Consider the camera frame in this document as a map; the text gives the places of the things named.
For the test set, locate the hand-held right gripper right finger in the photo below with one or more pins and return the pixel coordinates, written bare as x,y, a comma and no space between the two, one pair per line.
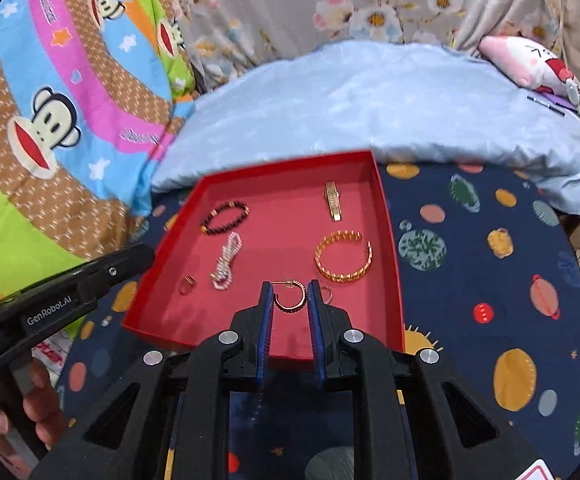
316,320

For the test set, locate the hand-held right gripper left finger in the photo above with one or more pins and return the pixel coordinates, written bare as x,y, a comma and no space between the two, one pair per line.
268,320

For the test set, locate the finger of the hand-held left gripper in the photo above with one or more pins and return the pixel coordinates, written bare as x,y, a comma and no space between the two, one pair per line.
119,265

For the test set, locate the gold hoop earring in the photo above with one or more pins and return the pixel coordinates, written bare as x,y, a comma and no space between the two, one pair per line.
290,308

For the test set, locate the red cardboard box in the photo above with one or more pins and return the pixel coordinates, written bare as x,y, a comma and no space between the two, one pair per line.
280,220

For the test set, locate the person's left hand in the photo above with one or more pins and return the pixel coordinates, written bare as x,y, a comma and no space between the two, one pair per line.
44,405

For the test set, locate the navy planet print bedsheet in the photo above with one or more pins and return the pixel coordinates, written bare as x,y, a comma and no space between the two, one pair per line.
470,270

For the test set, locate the colourful monkey printed blanket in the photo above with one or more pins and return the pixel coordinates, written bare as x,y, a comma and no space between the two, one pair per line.
69,85

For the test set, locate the light blue pillow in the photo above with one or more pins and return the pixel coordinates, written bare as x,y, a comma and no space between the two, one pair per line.
370,100

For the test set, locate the white red-edged card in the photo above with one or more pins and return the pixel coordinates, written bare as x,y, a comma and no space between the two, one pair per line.
540,471

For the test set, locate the purple notebook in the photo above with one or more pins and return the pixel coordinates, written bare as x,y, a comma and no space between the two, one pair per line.
557,101

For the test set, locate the pink plush toy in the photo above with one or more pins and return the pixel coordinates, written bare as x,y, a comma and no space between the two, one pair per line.
520,60

